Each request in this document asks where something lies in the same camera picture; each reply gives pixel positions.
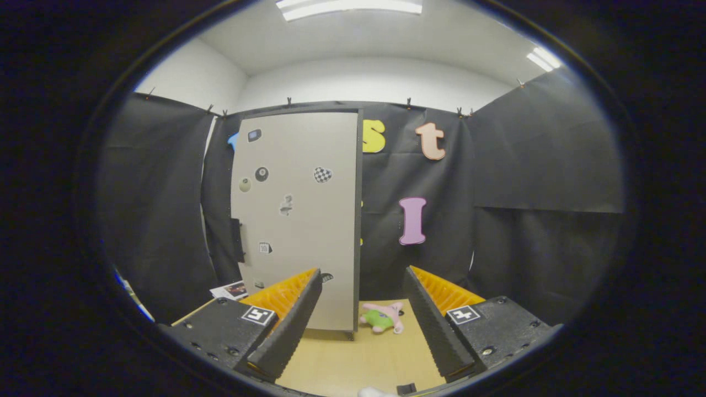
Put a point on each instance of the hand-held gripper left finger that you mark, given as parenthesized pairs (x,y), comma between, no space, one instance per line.
(292,325)

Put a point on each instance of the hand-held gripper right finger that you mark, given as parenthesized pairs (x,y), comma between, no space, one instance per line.
(436,325)

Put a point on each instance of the beige shoe cabinet door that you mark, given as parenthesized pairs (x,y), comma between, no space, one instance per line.
(303,231)

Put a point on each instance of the grey shoe cabinet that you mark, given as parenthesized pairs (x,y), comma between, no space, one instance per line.
(360,220)

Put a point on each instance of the pink green plush toy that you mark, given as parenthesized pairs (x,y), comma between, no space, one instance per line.
(380,318)

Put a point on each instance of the white cover book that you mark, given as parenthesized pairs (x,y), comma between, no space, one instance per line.
(229,290)

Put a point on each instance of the blue edged white board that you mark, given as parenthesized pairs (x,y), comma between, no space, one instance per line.
(131,295)

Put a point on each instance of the black backdrop cloth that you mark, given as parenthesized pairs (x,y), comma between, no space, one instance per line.
(551,165)

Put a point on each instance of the row of black cloth clips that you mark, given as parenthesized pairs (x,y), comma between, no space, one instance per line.
(408,102)

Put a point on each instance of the small ceiling light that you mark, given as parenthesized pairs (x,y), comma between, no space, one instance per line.
(543,59)

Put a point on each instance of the long ceiling light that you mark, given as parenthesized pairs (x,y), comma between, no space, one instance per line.
(350,7)

